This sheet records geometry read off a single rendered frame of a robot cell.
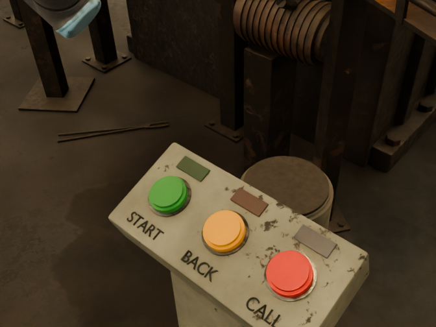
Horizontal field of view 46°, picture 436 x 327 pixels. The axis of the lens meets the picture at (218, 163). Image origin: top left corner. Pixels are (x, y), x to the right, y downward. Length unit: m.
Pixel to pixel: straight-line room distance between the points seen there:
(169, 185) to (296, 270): 0.16
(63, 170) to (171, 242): 1.04
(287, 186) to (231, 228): 0.19
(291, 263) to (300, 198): 0.19
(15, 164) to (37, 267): 0.40
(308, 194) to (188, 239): 0.20
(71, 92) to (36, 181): 0.43
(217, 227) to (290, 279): 0.09
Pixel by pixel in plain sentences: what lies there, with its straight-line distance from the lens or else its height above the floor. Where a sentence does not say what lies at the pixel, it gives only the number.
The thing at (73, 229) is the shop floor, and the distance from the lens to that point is 1.35.
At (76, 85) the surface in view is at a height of 0.01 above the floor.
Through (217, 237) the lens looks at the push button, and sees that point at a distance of 0.47.
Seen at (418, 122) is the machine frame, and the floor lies 0.07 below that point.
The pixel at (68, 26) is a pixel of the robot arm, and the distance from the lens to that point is 0.91.
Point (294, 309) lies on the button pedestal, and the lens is 0.45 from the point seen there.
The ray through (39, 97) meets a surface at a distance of 1.84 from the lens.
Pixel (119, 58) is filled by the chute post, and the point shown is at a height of 0.01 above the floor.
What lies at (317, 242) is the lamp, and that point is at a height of 0.61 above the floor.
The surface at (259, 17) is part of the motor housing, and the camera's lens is 1.08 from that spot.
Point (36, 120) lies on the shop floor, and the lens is 1.74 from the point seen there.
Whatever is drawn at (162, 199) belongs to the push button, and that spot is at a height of 0.61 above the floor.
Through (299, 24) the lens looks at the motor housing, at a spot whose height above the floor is 0.51.
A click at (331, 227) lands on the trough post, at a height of 0.01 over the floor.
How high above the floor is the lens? 0.97
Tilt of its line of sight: 42 degrees down
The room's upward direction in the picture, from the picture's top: 2 degrees counter-clockwise
